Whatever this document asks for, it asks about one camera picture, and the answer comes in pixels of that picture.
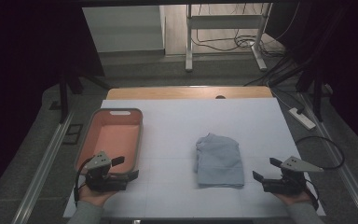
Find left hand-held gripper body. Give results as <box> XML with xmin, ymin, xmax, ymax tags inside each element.
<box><xmin>85</xmin><ymin>151</ymin><xmax>129</xmax><ymax>192</ymax></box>

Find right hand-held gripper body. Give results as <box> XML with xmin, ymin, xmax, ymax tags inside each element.
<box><xmin>262</xmin><ymin>156</ymin><xmax>324</xmax><ymax>195</ymax></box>

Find pink plastic basket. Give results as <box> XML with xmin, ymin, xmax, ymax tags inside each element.
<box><xmin>74</xmin><ymin>107</ymin><xmax>144</xmax><ymax>175</ymax></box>

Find light blue garment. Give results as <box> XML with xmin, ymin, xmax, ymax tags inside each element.
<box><xmin>194</xmin><ymin>133</ymin><xmax>245</xmax><ymax>189</ymax></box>

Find person's right hand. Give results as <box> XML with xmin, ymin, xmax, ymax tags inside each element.
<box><xmin>273</xmin><ymin>189</ymin><xmax>312</xmax><ymax>206</ymax></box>

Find person's left hand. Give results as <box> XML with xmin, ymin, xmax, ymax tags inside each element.
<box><xmin>78</xmin><ymin>184</ymin><xmax>117</xmax><ymax>208</ymax></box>

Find white power strip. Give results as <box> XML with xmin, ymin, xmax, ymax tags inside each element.
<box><xmin>288</xmin><ymin>107</ymin><xmax>317</xmax><ymax>131</ymax></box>

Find black floor frames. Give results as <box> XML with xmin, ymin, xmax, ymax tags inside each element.
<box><xmin>62</xmin><ymin>123</ymin><xmax>84</xmax><ymax>146</ymax></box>

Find white table mat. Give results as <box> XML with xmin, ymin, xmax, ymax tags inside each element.
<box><xmin>63</xmin><ymin>98</ymin><xmax>326</xmax><ymax>218</ymax></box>

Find black metal stand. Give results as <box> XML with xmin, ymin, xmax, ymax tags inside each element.
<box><xmin>58</xmin><ymin>69</ymin><xmax>110</xmax><ymax>124</ymax></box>
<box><xmin>267</xmin><ymin>52</ymin><xmax>325</xmax><ymax>122</ymax></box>

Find dark curtain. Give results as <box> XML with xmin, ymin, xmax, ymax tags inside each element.
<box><xmin>0</xmin><ymin>0</ymin><xmax>105</xmax><ymax>203</ymax></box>
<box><xmin>265</xmin><ymin>0</ymin><xmax>358</xmax><ymax>157</ymax></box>

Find white cabinet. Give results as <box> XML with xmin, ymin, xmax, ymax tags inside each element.
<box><xmin>82</xmin><ymin>5</ymin><xmax>166</xmax><ymax>54</ymax></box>

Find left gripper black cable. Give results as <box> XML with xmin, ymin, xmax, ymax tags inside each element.
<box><xmin>74</xmin><ymin>158</ymin><xmax>91</xmax><ymax>208</ymax></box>

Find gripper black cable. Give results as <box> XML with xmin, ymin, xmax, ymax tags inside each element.
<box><xmin>74</xmin><ymin>158</ymin><xmax>91</xmax><ymax>208</ymax></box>
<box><xmin>304</xmin><ymin>178</ymin><xmax>321</xmax><ymax>211</ymax></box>

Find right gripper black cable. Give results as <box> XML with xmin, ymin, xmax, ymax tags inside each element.
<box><xmin>304</xmin><ymin>178</ymin><xmax>321</xmax><ymax>211</ymax></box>

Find metal floor rail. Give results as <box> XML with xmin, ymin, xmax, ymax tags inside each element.
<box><xmin>11</xmin><ymin>111</ymin><xmax>76</xmax><ymax>224</ymax></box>
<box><xmin>300</xmin><ymin>92</ymin><xmax>358</xmax><ymax>224</ymax></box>

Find black looped cable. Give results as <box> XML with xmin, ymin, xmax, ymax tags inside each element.
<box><xmin>295</xmin><ymin>135</ymin><xmax>345</xmax><ymax>171</ymax></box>

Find tangle of black floor cables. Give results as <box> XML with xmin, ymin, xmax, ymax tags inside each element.
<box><xmin>191</xmin><ymin>29</ymin><xmax>282</xmax><ymax>58</ymax></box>

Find white metal desk frame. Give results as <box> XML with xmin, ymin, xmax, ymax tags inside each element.
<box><xmin>185</xmin><ymin>3</ymin><xmax>273</xmax><ymax>73</ymax></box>

